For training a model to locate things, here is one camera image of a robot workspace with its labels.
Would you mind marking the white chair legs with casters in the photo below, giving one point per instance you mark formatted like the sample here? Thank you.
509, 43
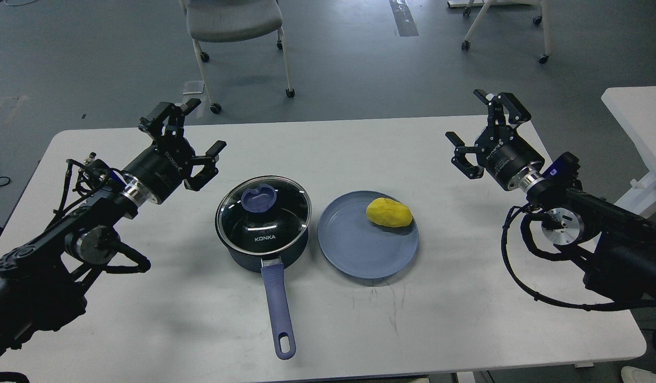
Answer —
485, 27

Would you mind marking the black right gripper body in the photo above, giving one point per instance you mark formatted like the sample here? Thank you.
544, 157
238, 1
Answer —
504, 154

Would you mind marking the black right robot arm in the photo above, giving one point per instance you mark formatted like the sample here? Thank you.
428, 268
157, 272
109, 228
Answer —
615, 248

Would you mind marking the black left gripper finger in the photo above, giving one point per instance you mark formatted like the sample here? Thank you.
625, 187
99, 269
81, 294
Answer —
209, 169
167, 119

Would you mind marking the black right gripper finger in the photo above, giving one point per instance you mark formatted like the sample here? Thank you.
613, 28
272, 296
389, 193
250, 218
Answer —
505, 113
459, 158

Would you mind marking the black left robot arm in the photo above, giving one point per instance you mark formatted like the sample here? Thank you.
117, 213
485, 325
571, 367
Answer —
43, 282

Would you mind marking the glass pot lid blue knob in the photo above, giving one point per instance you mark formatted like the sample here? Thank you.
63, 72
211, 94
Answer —
263, 215

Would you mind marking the dark pot with blue handle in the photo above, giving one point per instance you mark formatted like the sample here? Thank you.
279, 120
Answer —
272, 269

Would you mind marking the blue round plate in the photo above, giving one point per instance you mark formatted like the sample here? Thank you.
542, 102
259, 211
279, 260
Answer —
360, 248

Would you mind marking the white shoe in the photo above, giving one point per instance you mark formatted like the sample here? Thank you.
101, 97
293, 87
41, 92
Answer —
630, 374

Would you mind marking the yellow potato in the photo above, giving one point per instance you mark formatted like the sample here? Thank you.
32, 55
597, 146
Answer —
389, 213

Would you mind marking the grey office chair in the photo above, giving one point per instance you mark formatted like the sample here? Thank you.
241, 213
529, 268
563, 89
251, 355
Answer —
233, 21

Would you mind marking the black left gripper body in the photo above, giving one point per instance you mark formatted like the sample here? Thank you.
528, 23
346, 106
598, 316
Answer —
162, 167

